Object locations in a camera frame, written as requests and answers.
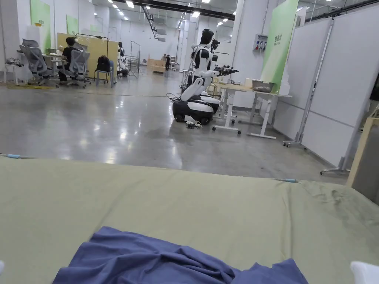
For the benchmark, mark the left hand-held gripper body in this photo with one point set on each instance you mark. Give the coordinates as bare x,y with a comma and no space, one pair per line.
1,267

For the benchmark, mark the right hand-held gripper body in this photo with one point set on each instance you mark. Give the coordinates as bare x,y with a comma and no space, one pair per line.
365,272

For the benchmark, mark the dark blue shirt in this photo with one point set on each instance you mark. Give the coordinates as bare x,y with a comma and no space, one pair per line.
148,260

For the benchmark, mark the bed with pale green sheet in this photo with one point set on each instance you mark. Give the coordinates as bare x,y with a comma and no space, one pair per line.
183,201

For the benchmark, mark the white desk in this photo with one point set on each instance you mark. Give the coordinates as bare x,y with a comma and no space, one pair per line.
17,69

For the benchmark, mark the black clothes rack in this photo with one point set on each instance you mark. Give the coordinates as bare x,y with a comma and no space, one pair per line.
133,59

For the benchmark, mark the white and black humanoid robot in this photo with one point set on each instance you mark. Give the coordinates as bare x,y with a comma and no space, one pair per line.
197,88

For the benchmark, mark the grey electrical box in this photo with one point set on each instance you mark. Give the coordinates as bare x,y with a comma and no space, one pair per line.
260,43

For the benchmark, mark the wooden crate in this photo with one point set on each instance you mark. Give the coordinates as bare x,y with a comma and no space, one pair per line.
157,65

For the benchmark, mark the group of people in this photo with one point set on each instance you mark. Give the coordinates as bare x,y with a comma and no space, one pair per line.
167,60

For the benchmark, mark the wooden frame panel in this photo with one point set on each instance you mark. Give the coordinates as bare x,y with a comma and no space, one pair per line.
364,153

